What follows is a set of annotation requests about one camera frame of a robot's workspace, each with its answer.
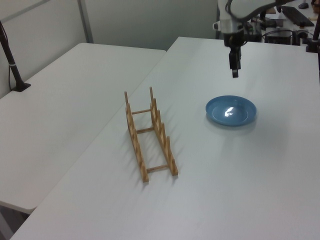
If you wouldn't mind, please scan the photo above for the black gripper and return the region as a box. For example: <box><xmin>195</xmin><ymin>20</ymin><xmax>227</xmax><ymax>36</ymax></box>
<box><xmin>223</xmin><ymin>30</ymin><xmax>245</xmax><ymax>79</ymax></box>

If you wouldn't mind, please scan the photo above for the blue plate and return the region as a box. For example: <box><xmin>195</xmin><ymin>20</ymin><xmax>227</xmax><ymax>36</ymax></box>
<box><xmin>205</xmin><ymin>95</ymin><xmax>258</xmax><ymax>127</ymax></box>

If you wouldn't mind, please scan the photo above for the wooden plate rack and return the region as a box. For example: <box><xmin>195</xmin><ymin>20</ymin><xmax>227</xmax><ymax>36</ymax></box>
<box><xmin>123</xmin><ymin>86</ymin><xmax>180</xmax><ymax>184</ymax></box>

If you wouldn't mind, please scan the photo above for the black electronics box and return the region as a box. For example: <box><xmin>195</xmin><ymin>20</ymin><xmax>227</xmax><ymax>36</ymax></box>
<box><xmin>264</xmin><ymin>29</ymin><xmax>301</xmax><ymax>46</ymax></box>

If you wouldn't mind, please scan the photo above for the black keyboard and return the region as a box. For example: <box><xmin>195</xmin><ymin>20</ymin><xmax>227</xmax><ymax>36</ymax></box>
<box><xmin>280</xmin><ymin>5</ymin><xmax>315</xmax><ymax>28</ymax></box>

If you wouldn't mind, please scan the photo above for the black clamp pole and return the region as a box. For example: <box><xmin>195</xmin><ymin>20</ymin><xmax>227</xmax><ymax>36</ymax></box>
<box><xmin>305</xmin><ymin>14</ymin><xmax>320</xmax><ymax>54</ymax></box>

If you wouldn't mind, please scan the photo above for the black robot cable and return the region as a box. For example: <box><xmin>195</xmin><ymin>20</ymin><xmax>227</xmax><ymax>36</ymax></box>
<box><xmin>224</xmin><ymin>0</ymin><xmax>282</xmax><ymax>24</ymax></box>

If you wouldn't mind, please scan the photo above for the grey partition frame post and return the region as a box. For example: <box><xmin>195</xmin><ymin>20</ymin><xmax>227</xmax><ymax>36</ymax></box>
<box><xmin>78</xmin><ymin>0</ymin><xmax>95</xmax><ymax>44</ymax></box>

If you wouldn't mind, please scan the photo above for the black camera pole with base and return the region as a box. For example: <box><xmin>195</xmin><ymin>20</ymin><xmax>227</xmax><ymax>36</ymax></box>
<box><xmin>0</xmin><ymin>19</ymin><xmax>32</xmax><ymax>92</ymax></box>

